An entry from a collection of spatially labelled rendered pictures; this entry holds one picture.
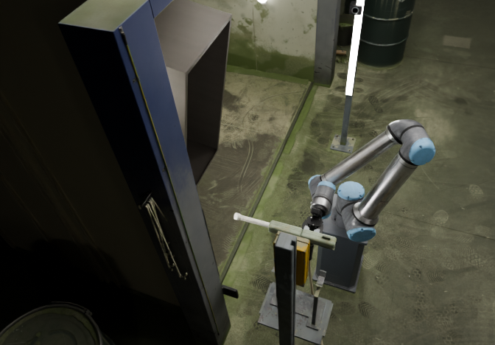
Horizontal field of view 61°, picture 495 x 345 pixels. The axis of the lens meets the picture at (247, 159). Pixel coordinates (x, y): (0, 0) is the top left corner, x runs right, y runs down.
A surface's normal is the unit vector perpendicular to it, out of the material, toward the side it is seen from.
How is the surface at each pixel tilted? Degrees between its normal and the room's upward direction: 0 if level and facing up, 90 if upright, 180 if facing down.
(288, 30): 90
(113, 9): 0
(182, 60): 12
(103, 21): 0
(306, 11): 90
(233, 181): 0
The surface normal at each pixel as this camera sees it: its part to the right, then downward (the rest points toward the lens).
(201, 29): 0.12, -0.63
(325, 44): -0.37, 0.70
